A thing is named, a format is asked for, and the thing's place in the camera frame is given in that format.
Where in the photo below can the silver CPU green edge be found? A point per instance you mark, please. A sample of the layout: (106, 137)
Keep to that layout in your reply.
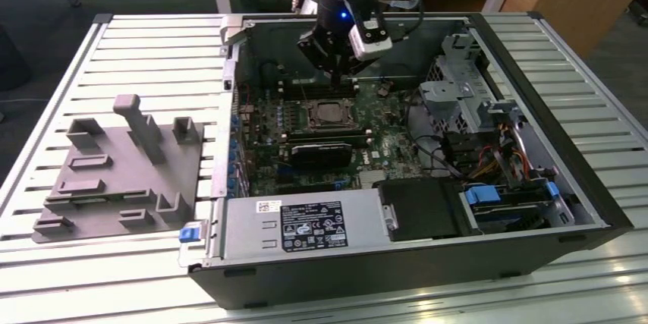
(330, 112)

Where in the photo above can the CPU socket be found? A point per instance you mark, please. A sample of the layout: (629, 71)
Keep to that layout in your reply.
(309, 126)

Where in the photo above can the black RAM slot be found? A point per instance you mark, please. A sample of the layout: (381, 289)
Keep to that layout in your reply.
(319, 90)
(319, 85)
(361, 141)
(319, 81)
(325, 133)
(319, 95)
(325, 130)
(325, 137)

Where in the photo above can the green motherboard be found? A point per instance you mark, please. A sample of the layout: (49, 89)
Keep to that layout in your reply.
(390, 138)

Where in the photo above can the metal drive cage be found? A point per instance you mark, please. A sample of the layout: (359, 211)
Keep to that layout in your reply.
(455, 90)

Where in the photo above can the black Nvidia graphics card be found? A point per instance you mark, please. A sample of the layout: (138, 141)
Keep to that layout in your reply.
(317, 155)

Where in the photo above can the silver finned heat sink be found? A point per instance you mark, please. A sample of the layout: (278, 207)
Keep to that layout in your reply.
(375, 179)

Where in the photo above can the black plastic shroud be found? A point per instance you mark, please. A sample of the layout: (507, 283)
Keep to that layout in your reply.
(426, 210)

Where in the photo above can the silver power supply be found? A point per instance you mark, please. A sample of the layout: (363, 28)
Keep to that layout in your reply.
(243, 225)

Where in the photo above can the blue disk carrier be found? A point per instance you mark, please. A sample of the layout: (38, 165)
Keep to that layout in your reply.
(481, 197)

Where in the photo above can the grey plastic parts rack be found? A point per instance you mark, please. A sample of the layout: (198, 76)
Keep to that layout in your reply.
(127, 172)

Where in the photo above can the wooden cabinet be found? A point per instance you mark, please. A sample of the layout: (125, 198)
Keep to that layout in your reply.
(582, 5)

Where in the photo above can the blue case latch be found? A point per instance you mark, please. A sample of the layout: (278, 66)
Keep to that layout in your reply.
(190, 234)

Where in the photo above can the blue plastic bay tab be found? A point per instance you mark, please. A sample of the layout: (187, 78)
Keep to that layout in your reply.
(553, 190)

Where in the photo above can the black PC case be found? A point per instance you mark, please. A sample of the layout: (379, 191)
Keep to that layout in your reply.
(355, 278)

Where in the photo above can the metal disk bay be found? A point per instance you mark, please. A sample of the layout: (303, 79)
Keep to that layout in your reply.
(566, 214)

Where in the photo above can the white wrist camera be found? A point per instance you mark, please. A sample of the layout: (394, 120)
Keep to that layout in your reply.
(373, 41)

